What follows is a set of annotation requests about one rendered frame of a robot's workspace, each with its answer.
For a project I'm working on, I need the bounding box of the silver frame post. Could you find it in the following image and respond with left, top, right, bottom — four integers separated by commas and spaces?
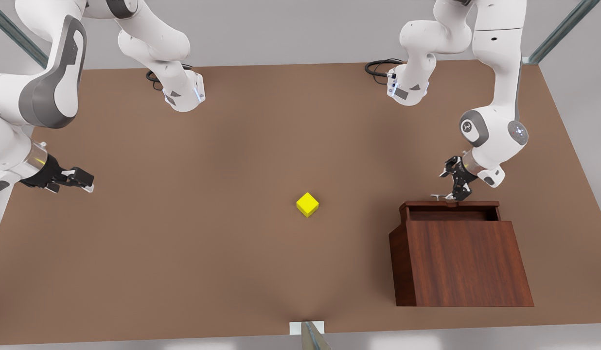
0, 2, 49, 69
528, 0, 601, 64
300, 321, 332, 350

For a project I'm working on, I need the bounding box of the black cable loop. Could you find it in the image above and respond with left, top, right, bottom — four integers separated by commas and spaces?
365, 58, 406, 86
146, 64, 194, 91

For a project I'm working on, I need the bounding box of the dark wooden cabinet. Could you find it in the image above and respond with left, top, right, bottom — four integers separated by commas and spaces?
389, 208, 534, 307

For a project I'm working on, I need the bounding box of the yellow cube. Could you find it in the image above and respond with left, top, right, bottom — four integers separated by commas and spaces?
296, 192, 319, 218

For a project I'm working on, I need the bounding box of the dark wooden drawer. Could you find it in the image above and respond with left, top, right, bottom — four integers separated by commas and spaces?
399, 200, 501, 223

